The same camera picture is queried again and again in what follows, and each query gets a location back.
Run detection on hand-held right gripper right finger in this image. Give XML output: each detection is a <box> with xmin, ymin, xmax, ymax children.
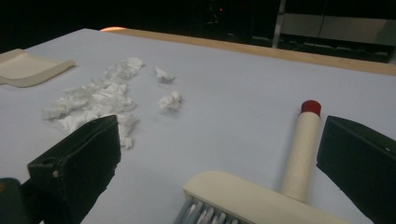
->
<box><xmin>316</xmin><ymin>115</ymin><xmax>396</xmax><ymax>224</ymax></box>

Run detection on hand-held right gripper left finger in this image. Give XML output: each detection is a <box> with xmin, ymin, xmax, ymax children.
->
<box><xmin>27</xmin><ymin>114</ymin><xmax>122</xmax><ymax>224</ymax></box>

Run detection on pile of white paper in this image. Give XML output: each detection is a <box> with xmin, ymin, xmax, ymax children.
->
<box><xmin>41</xmin><ymin>56</ymin><xmax>184</xmax><ymax>150</ymax></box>

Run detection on cream plastic dustpan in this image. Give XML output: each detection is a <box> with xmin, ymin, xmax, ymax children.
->
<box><xmin>0</xmin><ymin>48</ymin><xmax>77</xmax><ymax>89</ymax></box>

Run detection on white metal desk frame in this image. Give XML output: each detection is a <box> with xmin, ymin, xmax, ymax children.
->
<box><xmin>271</xmin><ymin>0</ymin><xmax>396</xmax><ymax>63</ymax></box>

